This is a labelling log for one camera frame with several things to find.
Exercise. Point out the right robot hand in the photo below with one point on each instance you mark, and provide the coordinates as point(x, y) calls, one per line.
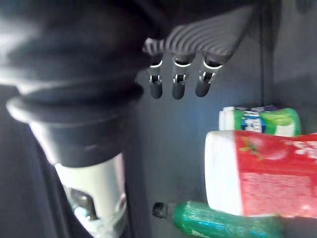
point(74, 62)

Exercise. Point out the green chips bag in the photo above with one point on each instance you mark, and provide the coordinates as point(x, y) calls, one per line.
point(218, 220)

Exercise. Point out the green gum bottle white cap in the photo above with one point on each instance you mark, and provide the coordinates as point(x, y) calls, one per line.
point(260, 121)

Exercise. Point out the purple gum bottle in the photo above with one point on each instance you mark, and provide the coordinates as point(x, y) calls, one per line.
point(255, 108)

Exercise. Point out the red gum bottle white cap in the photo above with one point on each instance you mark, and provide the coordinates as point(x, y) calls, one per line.
point(262, 173)

